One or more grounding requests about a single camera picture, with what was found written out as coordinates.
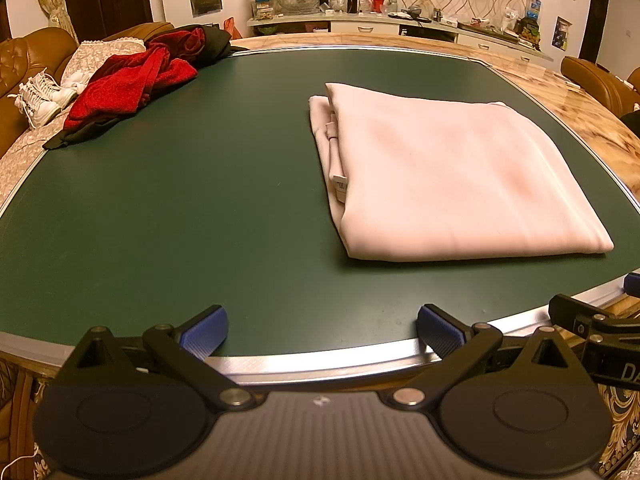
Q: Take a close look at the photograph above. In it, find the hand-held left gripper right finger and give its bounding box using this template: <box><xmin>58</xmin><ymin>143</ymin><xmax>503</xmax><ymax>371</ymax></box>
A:
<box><xmin>392</xmin><ymin>304</ymin><xmax>587</xmax><ymax>412</ymax></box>

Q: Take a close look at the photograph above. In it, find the red velvet garment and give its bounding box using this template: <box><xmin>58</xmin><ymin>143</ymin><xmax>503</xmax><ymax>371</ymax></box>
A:
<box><xmin>64</xmin><ymin>27</ymin><xmax>207</xmax><ymax>131</ymax></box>

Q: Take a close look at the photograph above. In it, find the white media cabinet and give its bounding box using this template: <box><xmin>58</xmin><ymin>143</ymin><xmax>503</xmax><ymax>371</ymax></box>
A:
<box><xmin>246</xmin><ymin>10</ymin><xmax>556</xmax><ymax>63</ymax></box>

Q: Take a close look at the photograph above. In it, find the cream lace sofa cover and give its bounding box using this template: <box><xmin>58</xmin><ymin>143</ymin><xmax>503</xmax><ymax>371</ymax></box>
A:
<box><xmin>60</xmin><ymin>35</ymin><xmax>151</xmax><ymax>92</ymax></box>

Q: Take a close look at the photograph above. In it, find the pink garment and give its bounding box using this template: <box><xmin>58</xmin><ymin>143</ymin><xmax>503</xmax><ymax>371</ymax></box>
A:
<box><xmin>307</xmin><ymin>82</ymin><xmax>615</xmax><ymax>262</ymax></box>

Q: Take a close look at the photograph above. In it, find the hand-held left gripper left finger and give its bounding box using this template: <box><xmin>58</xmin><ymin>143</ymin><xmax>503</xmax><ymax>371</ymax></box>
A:
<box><xmin>59</xmin><ymin>304</ymin><xmax>256</xmax><ymax>414</ymax></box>

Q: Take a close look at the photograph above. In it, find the brown leather chair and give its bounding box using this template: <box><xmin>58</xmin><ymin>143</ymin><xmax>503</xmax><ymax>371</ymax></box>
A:
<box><xmin>560</xmin><ymin>56</ymin><xmax>640</xmax><ymax>121</ymax></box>

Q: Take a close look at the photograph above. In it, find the white lace-up shoe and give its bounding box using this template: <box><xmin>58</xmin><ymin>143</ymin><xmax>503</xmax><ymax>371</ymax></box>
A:
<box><xmin>20</xmin><ymin>72</ymin><xmax>79</xmax><ymax>107</ymax></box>
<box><xmin>7</xmin><ymin>91</ymin><xmax>63</xmax><ymax>130</ymax></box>

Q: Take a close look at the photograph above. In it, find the brown leather sofa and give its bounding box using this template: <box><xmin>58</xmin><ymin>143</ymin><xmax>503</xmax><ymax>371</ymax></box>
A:
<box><xmin>0</xmin><ymin>21</ymin><xmax>176</xmax><ymax>161</ymax></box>

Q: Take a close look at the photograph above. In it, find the blue gold patterned cloth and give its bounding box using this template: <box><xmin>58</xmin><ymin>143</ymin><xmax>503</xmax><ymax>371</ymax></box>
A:
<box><xmin>595</xmin><ymin>385</ymin><xmax>640</xmax><ymax>478</ymax></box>

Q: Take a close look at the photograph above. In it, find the colourful wall sticker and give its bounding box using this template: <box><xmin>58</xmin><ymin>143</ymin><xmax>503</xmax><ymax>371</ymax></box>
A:
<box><xmin>552</xmin><ymin>16</ymin><xmax>573</xmax><ymax>52</ymax></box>

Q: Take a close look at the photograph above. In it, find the beige quilted seat cover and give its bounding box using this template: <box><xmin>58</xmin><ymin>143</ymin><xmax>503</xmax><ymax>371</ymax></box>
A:
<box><xmin>0</xmin><ymin>124</ymin><xmax>67</xmax><ymax>207</ymax></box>

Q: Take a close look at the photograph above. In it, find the green table mat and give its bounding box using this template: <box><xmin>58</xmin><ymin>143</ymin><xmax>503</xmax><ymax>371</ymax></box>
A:
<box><xmin>0</xmin><ymin>45</ymin><xmax>640</xmax><ymax>387</ymax></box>

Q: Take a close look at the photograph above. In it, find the white cord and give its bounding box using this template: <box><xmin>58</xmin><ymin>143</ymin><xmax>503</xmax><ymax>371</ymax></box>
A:
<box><xmin>0</xmin><ymin>447</ymin><xmax>43</xmax><ymax>473</ymax></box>

